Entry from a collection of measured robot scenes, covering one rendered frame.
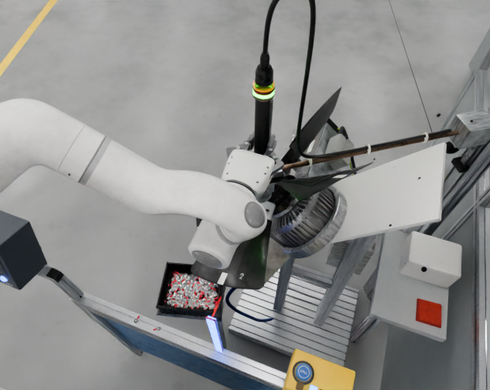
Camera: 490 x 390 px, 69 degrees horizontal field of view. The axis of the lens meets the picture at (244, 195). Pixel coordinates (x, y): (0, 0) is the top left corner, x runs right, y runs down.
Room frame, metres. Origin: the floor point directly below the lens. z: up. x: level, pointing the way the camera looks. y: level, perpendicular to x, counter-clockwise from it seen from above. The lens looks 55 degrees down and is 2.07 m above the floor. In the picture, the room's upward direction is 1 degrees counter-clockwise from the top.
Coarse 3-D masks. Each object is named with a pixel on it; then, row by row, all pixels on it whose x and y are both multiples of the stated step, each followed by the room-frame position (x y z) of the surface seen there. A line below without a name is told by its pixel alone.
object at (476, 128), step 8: (472, 112) 0.76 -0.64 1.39; (480, 112) 0.76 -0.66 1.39; (488, 112) 0.76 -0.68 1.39; (456, 120) 0.74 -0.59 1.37; (464, 120) 0.73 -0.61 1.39; (472, 120) 0.73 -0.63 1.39; (480, 120) 0.73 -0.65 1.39; (488, 120) 0.73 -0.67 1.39; (448, 128) 0.75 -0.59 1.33; (456, 128) 0.73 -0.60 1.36; (464, 128) 0.71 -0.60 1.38; (472, 128) 0.70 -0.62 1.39; (480, 128) 0.70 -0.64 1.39; (488, 128) 0.70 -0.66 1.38; (456, 136) 0.71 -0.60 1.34; (464, 136) 0.69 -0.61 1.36; (472, 136) 0.69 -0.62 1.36; (480, 136) 0.70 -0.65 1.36; (488, 136) 0.70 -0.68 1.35; (456, 144) 0.70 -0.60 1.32; (464, 144) 0.69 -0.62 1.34; (472, 144) 0.69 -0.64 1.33; (480, 144) 0.70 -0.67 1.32
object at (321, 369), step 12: (300, 360) 0.19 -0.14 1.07; (312, 360) 0.19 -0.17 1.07; (324, 360) 0.19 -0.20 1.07; (288, 372) 0.16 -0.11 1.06; (312, 372) 0.16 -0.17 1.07; (324, 372) 0.16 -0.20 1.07; (336, 372) 0.16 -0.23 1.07; (348, 372) 0.16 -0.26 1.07; (288, 384) 0.13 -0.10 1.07; (312, 384) 0.13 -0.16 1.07; (324, 384) 0.13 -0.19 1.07; (336, 384) 0.13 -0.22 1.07; (348, 384) 0.13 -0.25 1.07
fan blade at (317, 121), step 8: (336, 96) 0.86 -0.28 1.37; (328, 104) 0.84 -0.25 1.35; (320, 112) 0.81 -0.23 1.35; (328, 112) 0.87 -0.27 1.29; (312, 120) 0.79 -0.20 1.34; (320, 120) 0.84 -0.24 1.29; (304, 128) 0.77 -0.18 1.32; (312, 128) 0.81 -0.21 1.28; (320, 128) 0.86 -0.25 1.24; (304, 136) 0.78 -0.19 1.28; (312, 136) 0.82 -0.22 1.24; (304, 144) 0.79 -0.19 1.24; (296, 152) 0.76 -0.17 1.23
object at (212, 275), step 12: (252, 240) 0.47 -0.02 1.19; (264, 240) 0.47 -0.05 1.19; (240, 252) 0.43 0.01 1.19; (252, 252) 0.43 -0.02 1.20; (264, 252) 0.43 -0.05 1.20; (240, 264) 0.40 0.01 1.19; (252, 264) 0.40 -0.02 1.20; (264, 264) 0.39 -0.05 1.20; (204, 276) 0.38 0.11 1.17; (216, 276) 0.37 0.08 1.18; (228, 276) 0.37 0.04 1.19; (252, 276) 0.36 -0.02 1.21; (264, 276) 0.36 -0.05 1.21; (240, 288) 0.33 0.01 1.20; (252, 288) 0.33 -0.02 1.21
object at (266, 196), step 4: (280, 172) 0.58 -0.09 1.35; (272, 176) 0.58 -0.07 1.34; (276, 176) 0.58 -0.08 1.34; (272, 180) 0.57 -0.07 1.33; (276, 180) 0.57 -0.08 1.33; (272, 184) 0.58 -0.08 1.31; (268, 188) 0.57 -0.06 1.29; (272, 188) 0.58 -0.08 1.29; (268, 192) 0.57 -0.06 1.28; (264, 196) 0.56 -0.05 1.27; (268, 196) 0.56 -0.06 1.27; (260, 200) 0.55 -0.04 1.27; (264, 200) 0.55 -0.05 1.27
